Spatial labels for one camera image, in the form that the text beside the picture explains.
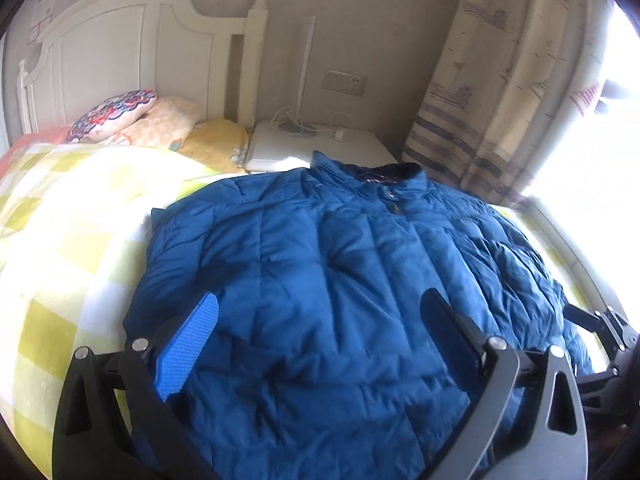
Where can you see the floral patterned pillow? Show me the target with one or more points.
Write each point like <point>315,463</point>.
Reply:
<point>111,116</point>

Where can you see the blue quilted puffer jacket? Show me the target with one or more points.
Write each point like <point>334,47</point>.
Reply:
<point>320,366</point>

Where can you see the beige yellow pillow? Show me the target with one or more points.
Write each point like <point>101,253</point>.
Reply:
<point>174,124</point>

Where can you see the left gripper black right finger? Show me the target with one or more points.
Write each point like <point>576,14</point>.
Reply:
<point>525,418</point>

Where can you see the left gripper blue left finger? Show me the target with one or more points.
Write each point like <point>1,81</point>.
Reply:
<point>114,420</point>

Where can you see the yellow white checked bed sheet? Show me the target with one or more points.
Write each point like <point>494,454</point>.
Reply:
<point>75,229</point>

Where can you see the white bedside table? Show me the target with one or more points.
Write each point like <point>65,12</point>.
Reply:
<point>274,150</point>

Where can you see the paper notice on wall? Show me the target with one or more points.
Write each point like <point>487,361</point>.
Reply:
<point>41,18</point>

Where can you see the cream patterned curtain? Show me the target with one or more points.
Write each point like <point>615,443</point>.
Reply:
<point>512,77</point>

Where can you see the beige wall socket plate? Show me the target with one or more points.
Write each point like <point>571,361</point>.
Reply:
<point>341,82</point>

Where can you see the white wooden headboard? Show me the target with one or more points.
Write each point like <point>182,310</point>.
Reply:
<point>99,48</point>

